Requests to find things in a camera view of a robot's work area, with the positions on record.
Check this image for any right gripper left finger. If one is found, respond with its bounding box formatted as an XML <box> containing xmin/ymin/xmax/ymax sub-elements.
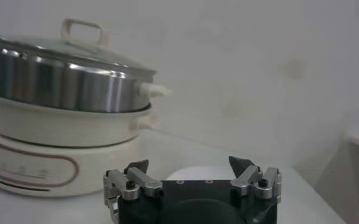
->
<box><xmin>102</xmin><ymin>159</ymin><xmax>164</xmax><ymax>201</ymax></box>

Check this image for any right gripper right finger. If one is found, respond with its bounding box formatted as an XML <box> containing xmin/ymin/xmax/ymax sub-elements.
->
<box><xmin>227</xmin><ymin>155</ymin><xmax>283</xmax><ymax>200</ymax></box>

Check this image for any round glass pot lid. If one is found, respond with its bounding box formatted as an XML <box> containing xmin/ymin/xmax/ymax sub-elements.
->
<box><xmin>0</xmin><ymin>18</ymin><xmax>158</xmax><ymax>80</ymax></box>

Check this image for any stainless steel steamer basket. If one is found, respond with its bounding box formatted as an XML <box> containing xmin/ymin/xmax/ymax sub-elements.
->
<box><xmin>0</xmin><ymin>42</ymin><xmax>172</xmax><ymax>113</ymax></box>

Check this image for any round white plate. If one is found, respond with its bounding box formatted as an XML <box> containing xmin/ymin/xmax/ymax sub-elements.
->
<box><xmin>165</xmin><ymin>166</ymin><xmax>238</xmax><ymax>182</ymax></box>

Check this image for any cream electric cooker pot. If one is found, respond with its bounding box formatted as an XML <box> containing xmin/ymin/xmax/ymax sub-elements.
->
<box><xmin>0</xmin><ymin>91</ymin><xmax>162</xmax><ymax>198</ymax></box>

